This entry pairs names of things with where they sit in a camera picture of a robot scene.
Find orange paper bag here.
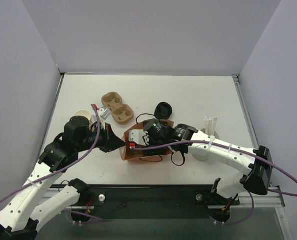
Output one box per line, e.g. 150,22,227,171
120,120,171,163

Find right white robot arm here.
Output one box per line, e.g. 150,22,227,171
143,119,273,204

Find stack of black lids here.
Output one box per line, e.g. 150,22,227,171
154,102,173,120

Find stack of paper cups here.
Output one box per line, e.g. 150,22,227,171
74,110,98,132

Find white straw holder cup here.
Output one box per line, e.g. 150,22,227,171
191,128,220,162

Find white wrapped straws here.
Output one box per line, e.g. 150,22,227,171
204,116,218,136

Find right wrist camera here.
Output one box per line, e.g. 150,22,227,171
128,129,147,149

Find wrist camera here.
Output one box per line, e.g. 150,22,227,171
91,104,112,128
128,129,147,149

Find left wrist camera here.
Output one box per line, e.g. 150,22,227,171
91,104,112,128

